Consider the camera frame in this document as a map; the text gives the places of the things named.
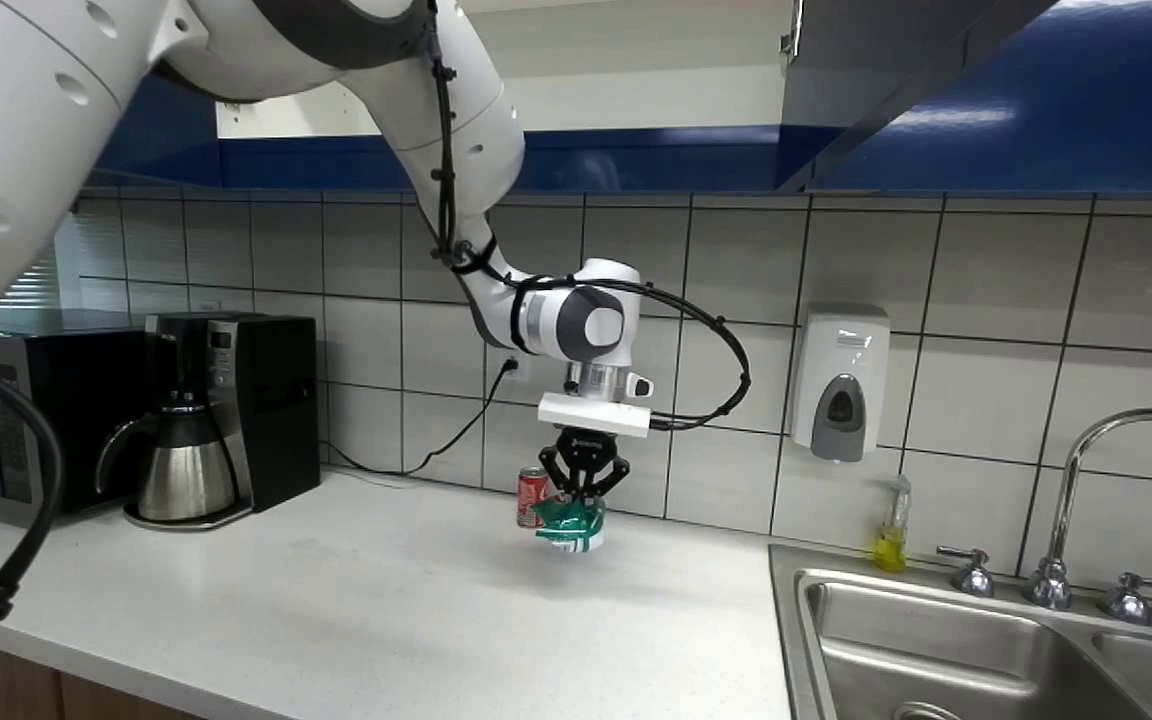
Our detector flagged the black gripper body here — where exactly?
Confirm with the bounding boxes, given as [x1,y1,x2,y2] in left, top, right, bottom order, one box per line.
[542,426,631,494]

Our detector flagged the green snack packet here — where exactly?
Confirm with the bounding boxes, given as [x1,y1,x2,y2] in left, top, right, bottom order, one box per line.
[538,494,608,552]

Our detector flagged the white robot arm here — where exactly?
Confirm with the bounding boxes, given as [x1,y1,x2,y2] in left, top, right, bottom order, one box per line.
[0,0,654,434]

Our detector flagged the blue upper cabinet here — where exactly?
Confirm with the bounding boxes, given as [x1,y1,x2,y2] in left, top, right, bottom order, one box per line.
[82,0,1152,202]

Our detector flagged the blue open cabinet door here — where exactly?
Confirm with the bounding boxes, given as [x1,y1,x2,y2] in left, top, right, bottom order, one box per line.
[774,0,1060,195]

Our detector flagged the red soda can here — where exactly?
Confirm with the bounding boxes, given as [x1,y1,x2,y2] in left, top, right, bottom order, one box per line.
[517,468,551,527]

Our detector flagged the yellow dish soap bottle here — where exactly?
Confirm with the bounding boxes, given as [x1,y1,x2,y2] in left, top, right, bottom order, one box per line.
[869,478,911,576]

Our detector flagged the stainless steel sink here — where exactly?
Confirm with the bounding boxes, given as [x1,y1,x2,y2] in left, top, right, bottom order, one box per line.
[767,542,1152,720]

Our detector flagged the black steel coffee maker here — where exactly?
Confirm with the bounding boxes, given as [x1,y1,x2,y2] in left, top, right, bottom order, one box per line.
[149,313,321,524]

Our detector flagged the steel coffee carafe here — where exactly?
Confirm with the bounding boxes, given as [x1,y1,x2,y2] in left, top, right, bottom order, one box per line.
[96,391,239,527]

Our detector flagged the black microwave oven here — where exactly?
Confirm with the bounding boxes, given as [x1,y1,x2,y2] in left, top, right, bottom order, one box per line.
[0,308,149,524]

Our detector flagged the chrome faucet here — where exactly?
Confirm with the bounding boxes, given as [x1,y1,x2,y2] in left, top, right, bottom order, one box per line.
[908,408,1152,610]

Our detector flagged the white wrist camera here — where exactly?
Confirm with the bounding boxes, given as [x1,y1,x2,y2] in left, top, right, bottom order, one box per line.
[538,391,654,440]

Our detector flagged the white wall outlet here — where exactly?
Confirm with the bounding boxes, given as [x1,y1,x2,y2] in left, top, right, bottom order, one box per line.
[487,339,532,388]

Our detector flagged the black power cord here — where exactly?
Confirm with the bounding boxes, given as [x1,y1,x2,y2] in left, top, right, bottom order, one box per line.
[317,351,526,478]

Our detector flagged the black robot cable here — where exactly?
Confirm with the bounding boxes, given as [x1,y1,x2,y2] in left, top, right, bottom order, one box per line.
[423,0,757,434]

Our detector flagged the white wall soap dispenser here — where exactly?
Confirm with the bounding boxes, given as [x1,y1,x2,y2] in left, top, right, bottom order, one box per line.
[791,313,891,464]

